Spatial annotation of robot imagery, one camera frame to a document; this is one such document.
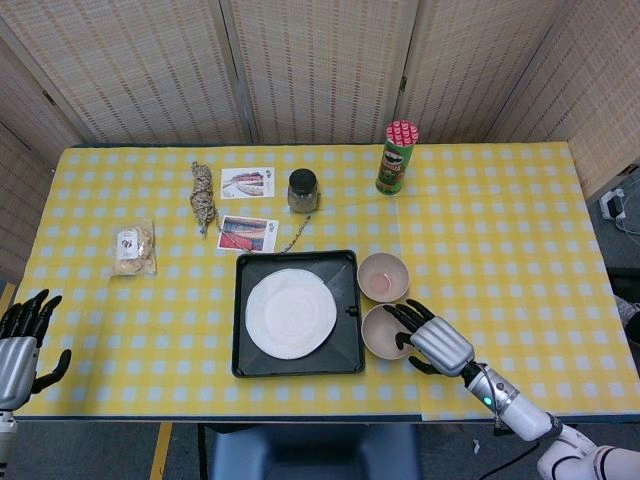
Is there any black square plastic tray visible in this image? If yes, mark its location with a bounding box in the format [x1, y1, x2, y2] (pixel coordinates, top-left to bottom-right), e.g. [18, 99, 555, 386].
[230, 248, 367, 379]

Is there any beige plastic bowl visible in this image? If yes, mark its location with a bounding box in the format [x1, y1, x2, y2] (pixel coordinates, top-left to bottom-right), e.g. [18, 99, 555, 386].
[356, 252, 412, 304]
[360, 302, 419, 360]

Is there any postcard with red blue picture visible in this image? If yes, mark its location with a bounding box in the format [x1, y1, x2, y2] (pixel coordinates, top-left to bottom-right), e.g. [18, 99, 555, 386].
[216, 214, 280, 253]

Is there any white postcard with boat picture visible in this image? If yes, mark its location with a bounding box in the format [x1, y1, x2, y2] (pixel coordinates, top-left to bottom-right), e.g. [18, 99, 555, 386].
[220, 166, 277, 200]

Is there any coiled braided rope bundle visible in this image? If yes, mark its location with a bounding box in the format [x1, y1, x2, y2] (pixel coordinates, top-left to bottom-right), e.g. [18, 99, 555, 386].
[188, 160, 217, 237]

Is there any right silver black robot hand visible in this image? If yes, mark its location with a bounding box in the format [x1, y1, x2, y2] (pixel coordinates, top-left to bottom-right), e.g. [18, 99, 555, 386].
[382, 298, 476, 377]

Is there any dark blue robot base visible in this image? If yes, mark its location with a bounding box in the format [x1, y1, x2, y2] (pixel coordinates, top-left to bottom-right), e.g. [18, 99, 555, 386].
[207, 423, 419, 480]

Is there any clear bag of snacks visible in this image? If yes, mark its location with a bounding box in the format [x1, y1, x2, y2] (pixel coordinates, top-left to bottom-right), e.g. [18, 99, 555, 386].
[110, 218, 159, 279]

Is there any white round plate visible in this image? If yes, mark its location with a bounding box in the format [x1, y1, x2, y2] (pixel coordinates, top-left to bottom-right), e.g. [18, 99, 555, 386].
[244, 268, 339, 360]

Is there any small twig piece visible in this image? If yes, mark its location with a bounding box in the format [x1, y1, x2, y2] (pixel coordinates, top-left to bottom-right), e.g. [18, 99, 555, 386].
[279, 214, 312, 255]

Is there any green Pringles can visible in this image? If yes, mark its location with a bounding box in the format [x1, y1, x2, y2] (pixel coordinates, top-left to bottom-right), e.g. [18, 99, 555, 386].
[374, 119, 420, 197]

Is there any glass jar with black lid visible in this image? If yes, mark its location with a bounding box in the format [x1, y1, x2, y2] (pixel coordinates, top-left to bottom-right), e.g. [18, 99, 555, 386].
[286, 168, 321, 215]

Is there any woven folding screen panel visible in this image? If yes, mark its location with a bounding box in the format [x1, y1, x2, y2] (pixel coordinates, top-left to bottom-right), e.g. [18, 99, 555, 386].
[219, 0, 424, 146]
[399, 0, 579, 146]
[0, 0, 254, 147]
[489, 0, 640, 201]
[0, 29, 84, 286]

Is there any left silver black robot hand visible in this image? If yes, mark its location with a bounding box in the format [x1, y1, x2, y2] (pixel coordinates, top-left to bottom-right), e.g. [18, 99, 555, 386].
[0, 288, 73, 411]

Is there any yellow checked tablecloth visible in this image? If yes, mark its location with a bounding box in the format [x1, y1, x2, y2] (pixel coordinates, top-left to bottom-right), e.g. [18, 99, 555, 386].
[0, 142, 624, 424]

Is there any white power adapter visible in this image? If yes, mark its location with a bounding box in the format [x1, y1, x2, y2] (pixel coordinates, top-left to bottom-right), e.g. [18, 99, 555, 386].
[598, 188, 629, 221]

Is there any grey shoe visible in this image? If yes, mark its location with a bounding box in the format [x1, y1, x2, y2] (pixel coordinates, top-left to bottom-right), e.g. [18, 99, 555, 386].
[613, 293, 640, 345]

